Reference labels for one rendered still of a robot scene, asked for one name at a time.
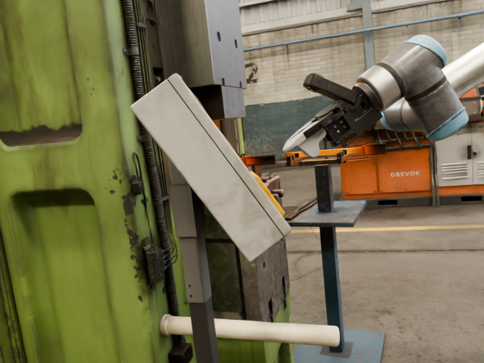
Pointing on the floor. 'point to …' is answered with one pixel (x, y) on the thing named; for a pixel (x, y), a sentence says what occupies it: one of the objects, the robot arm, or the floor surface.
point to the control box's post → (198, 289)
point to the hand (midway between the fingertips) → (286, 145)
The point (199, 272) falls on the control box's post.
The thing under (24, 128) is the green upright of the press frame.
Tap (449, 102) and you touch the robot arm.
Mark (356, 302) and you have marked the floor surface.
